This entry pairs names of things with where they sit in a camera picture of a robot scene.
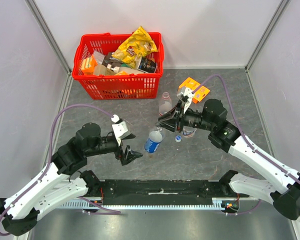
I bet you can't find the clear bottle red label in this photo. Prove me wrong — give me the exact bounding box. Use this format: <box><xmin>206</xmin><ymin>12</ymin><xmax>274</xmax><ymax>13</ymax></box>
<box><xmin>158</xmin><ymin>91</ymin><xmax>172</xmax><ymax>116</ymax></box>

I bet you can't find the small bottle white cap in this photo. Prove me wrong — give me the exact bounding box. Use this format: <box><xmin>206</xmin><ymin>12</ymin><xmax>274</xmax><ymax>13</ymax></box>
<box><xmin>182</xmin><ymin>126</ymin><xmax>197</xmax><ymax>138</ymax></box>

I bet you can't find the white blue bottle cap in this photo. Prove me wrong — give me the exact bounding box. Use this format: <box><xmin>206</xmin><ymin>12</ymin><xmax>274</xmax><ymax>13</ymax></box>
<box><xmin>175</xmin><ymin>135</ymin><xmax>182</xmax><ymax>143</ymax></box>

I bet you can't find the clear bottle blue label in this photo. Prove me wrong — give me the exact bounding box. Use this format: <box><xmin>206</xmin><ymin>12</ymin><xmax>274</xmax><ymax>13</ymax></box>
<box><xmin>144</xmin><ymin>126</ymin><xmax>166</xmax><ymax>154</ymax></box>

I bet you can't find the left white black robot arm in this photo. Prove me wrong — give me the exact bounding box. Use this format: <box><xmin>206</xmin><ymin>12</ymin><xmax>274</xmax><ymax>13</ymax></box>
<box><xmin>0</xmin><ymin>121</ymin><xmax>143</xmax><ymax>236</ymax></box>

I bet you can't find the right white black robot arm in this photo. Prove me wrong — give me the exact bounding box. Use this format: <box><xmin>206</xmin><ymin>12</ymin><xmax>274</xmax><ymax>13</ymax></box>
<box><xmin>155</xmin><ymin>99</ymin><xmax>300</xmax><ymax>221</ymax></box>

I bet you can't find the beige pump bottle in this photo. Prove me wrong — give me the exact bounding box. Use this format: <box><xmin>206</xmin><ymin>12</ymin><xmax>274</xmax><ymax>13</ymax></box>
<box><xmin>93</xmin><ymin>64</ymin><xmax>144</xmax><ymax>76</ymax></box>

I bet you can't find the orange cardboard box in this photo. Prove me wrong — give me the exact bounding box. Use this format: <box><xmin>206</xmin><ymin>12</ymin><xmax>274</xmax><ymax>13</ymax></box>
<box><xmin>178</xmin><ymin>77</ymin><xmax>211</xmax><ymax>105</ymax></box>

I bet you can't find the red plastic shopping basket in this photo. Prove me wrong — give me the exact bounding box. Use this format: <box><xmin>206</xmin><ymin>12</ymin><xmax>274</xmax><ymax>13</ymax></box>
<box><xmin>72</xmin><ymin>32</ymin><xmax>165</xmax><ymax>100</ymax></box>

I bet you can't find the black instant noodle cup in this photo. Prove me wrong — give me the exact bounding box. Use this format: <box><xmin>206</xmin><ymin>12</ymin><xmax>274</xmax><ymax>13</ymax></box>
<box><xmin>135</xmin><ymin>57</ymin><xmax>158</xmax><ymax>74</ymax></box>

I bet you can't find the yellow chips bag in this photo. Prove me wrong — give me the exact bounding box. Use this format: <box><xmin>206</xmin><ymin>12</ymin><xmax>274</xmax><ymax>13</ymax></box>
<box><xmin>112</xmin><ymin>26</ymin><xmax>158</xmax><ymax>69</ymax></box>

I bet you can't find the brown snack packet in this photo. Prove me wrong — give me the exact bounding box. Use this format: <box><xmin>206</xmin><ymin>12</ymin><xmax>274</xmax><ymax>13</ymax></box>
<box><xmin>102</xmin><ymin>52</ymin><xmax>123</xmax><ymax>68</ymax></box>

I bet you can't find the orange yellow sponge pack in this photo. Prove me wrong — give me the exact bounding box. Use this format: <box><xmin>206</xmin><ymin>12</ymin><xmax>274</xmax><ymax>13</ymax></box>
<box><xmin>80</xmin><ymin>55</ymin><xmax>98</xmax><ymax>76</ymax></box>

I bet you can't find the clear plastic packet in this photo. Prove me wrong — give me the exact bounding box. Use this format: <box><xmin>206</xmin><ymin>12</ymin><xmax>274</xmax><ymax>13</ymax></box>
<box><xmin>93</xmin><ymin>50</ymin><xmax>105</xmax><ymax>65</ymax></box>

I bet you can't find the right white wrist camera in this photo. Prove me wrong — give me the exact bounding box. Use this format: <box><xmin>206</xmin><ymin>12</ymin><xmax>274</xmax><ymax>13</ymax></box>
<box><xmin>176</xmin><ymin>86</ymin><xmax>194</xmax><ymax>114</ymax></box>

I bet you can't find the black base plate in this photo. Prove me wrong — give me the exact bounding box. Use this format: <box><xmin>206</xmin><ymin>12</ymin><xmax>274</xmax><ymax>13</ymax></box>
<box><xmin>72</xmin><ymin>178</ymin><xmax>251</xmax><ymax>207</ymax></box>

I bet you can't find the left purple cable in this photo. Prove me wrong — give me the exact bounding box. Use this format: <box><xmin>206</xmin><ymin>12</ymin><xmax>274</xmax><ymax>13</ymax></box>
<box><xmin>0</xmin><ymin>103</ymin><xmax>122</xmax><ymax>236</ymax></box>

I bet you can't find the purple cable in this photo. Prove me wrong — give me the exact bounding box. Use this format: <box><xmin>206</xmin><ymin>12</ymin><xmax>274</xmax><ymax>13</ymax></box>
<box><xmin>0</xmin><ymin>103</ymin><xmax>122</xmax><ymax>236</ymax></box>
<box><xmin>193</xmin><ymin>73</ymin><xmax>300</xmax><ymax>217</ymax></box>

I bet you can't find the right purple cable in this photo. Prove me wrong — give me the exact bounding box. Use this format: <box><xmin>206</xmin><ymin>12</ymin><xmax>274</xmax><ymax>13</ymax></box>
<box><xmin>193</xmin><ymin>73</ymin><xmax>300</xmax><ymax>217</ymax></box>

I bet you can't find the white slotted cable duct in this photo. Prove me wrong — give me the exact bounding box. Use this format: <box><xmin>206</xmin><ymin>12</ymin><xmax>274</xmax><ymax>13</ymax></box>
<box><xmin>57</xmin><ymin>198</ymin><xmax>239</xmax><ymax>212</ymax></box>

